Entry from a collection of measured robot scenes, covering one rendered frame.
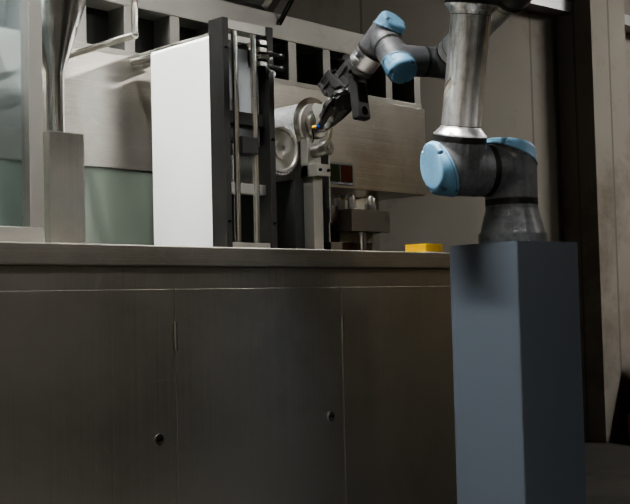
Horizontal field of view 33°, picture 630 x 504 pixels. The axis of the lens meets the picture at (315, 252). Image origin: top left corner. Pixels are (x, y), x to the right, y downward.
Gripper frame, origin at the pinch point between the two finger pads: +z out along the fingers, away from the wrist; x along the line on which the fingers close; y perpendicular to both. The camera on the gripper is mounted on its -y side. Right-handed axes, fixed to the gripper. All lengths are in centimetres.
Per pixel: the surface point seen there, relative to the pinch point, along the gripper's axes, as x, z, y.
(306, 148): 4.9, 4.2, -3.3
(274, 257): 42, 3, -43
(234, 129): 37.6, -2.9, -8.5
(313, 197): 4.1, 11.5, -14.0
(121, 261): 82, 4, -44
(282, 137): 10.1, 5.0, 1.0
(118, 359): 82, 18, -56
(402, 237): -196, 112, 75
